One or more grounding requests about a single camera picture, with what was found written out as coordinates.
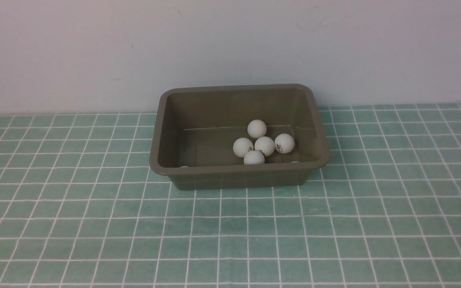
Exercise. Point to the brown plastic bin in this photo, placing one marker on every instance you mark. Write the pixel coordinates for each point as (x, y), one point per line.
(197, 127)

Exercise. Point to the green checkered tablecloth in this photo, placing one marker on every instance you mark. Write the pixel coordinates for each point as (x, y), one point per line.
(80, 208)

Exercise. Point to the white logo ping-pong ball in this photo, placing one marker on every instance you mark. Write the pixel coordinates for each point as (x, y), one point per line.
(253, 157)
(242, 146)

